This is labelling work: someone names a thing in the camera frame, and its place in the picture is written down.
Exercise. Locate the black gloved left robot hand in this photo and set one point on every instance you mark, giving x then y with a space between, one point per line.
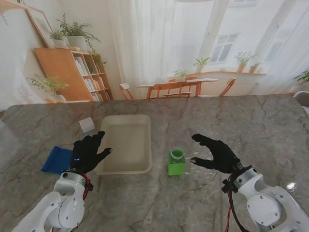
87 154

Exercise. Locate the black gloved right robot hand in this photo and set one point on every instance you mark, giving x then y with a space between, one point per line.
220 157

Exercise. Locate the white square bottle cap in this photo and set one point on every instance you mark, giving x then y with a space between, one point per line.
87 124

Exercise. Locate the blue plastic scraper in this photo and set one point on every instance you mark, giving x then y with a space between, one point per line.
56 160

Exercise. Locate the cream plastic baking tray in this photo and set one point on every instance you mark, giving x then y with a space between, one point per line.
128 145

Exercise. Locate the clear bottle with green base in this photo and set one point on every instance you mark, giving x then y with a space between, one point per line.
176 166

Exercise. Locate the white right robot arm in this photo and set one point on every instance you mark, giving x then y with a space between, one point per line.
265 203

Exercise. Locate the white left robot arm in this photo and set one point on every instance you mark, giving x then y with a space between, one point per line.
60 205

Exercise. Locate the printed room backdrop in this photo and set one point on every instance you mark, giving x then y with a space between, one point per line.
154 48

